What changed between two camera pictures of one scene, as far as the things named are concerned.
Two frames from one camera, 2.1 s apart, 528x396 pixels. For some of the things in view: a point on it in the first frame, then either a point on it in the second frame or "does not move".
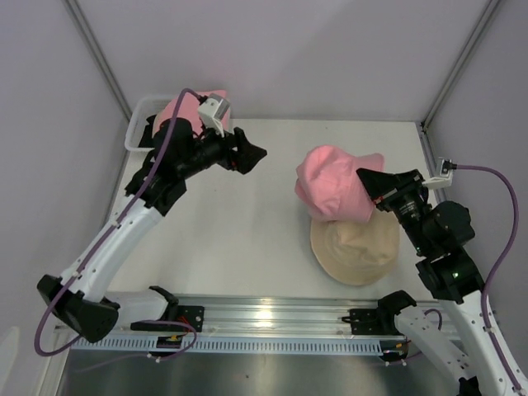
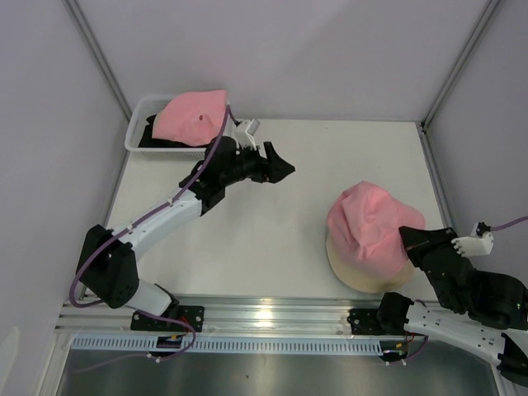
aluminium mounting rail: (284, 315) does not move
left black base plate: (192, 314) does not move
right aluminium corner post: (491, 6) does not move
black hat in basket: (148, 140) does not move
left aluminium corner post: (75, 11) does not move
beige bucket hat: (356, 253) to (365, 280)
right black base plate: (373, 322) does not move
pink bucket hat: (330, 186) to (364, 222)
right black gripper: (384, 187) to (417, 240)
